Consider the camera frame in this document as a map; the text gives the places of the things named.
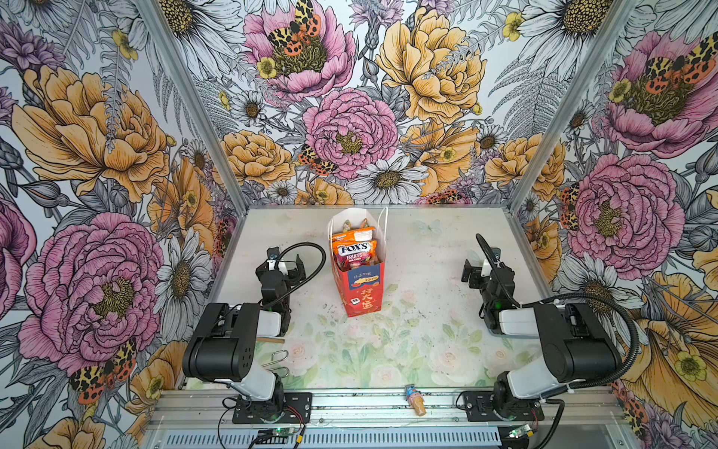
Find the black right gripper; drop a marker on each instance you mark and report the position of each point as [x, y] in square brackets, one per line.
[476, 274]

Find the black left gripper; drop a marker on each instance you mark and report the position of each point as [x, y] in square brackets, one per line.
[298, 273]

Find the orange Fox's fruits candy bag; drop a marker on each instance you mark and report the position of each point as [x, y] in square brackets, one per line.
[354, 254]

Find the red white paper bag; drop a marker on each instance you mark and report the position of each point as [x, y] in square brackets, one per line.
[361, 290]

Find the orange snack bag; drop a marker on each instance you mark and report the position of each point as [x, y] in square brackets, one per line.
[355, 235]

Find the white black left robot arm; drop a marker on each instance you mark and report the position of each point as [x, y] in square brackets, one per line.
[222, 348]

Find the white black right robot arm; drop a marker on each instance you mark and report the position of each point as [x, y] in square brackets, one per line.
[574, 347]

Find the wooden toy mallet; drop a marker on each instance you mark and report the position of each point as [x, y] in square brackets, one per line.
[271, 340]

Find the small ice cream toy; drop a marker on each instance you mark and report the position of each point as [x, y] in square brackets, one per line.
[415, 399]

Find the green circuit board left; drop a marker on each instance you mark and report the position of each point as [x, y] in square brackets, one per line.
[275, 436]

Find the green circuit board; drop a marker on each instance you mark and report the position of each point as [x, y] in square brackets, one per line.
[520, 432]
[275, 436]

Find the green circuit board right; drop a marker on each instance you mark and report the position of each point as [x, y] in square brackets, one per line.
[520, 432]

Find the metal wire tongs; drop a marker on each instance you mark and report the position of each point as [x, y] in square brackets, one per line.
[276, 363]

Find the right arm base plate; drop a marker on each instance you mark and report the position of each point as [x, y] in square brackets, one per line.
[481, 405]

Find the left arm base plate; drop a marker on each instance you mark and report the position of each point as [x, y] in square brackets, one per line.
[285, 408]

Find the aluminium rail frame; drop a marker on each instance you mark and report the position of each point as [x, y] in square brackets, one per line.
[382, 418]

